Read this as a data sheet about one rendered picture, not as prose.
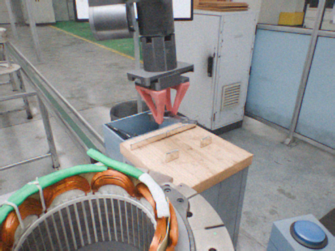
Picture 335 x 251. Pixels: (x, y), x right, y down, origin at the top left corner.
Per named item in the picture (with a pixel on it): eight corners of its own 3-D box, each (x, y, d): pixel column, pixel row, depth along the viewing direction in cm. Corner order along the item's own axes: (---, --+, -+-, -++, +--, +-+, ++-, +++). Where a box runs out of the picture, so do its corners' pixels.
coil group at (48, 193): (41, 212, 34) (34, 185, 32) (87, 190, 38) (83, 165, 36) (46, 219, 33) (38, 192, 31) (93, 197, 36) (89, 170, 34)
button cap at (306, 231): (306, 248, 37) (307, 243, 37) (287, 226, 41) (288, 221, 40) (330, 242, 38) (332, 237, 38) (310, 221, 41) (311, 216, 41)
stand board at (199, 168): (120, 152, 58) (119, 143, 57) (186, 128, 68) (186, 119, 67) (178, 205, 44) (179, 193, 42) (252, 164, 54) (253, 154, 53)
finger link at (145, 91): (139, 121, 50) (131, 73, 46) (168, 110, 54) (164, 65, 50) (160, 133, 45) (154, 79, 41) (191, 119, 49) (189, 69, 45)
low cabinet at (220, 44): (245, 127, 298) (263, 10, 245) (209, 140, 270) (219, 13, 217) (188, 100, 374) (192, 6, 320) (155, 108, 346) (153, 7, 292)
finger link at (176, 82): (141, 121, 51) (133, 72, 46) (169, 110, 54) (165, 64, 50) (162, 132, 46) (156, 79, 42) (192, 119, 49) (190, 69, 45)
